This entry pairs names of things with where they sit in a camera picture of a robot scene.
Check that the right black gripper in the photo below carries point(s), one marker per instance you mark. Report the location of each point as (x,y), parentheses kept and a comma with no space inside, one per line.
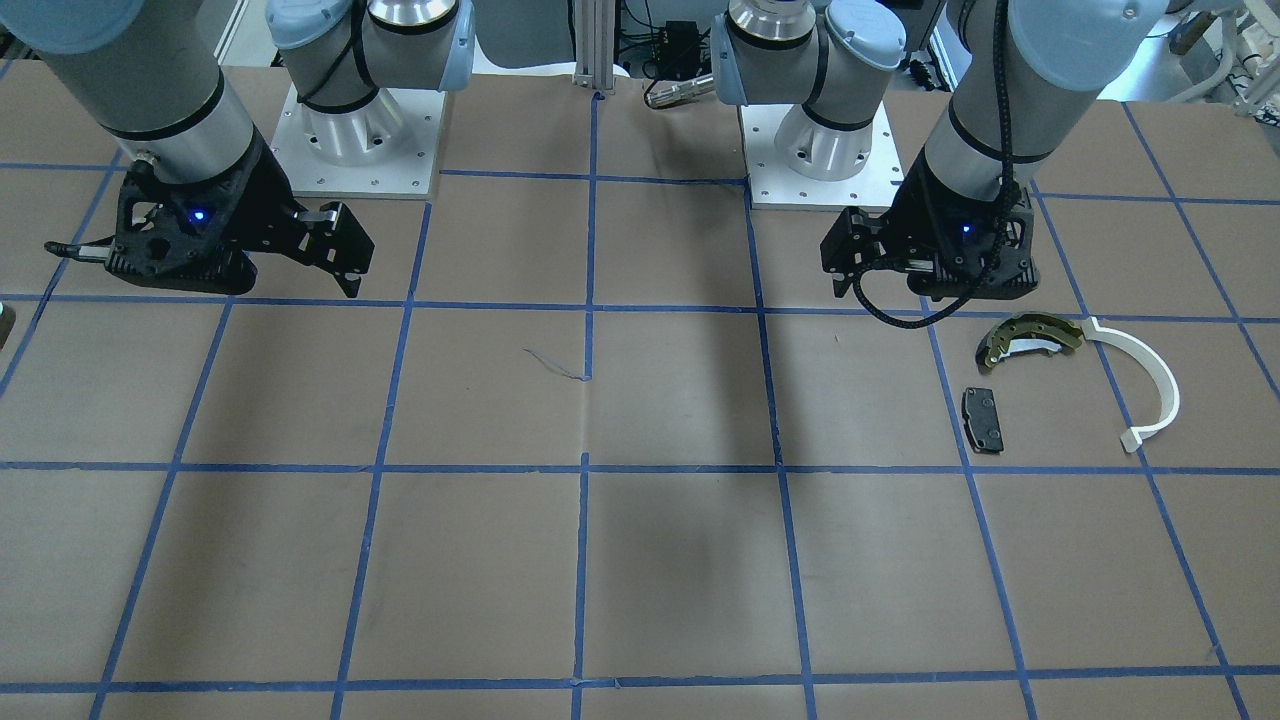
(262,205)

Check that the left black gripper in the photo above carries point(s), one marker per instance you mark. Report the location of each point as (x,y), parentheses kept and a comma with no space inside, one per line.
(916,220)

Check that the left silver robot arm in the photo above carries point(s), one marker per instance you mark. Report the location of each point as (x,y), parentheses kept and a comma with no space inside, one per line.
(1036,68)

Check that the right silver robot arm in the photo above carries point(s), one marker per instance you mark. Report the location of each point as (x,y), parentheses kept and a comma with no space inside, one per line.
(139,69)

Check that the olive brake shoe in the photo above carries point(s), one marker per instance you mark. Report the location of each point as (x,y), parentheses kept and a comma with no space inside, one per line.
(1021,333)

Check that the black brake pad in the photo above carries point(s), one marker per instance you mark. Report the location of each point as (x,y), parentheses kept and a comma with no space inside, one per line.
(981,423)

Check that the silver metal cylinder tool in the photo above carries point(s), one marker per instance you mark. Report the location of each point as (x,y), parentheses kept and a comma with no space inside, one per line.
(679,93)

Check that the black electronics box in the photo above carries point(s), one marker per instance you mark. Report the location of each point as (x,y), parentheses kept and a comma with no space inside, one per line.
(677,52)

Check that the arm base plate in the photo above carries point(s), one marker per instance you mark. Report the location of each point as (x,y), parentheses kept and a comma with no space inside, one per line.
(794,164)
(387,150)

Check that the aluminium frame post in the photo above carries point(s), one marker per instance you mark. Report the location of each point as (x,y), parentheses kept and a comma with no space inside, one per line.
(594,25)

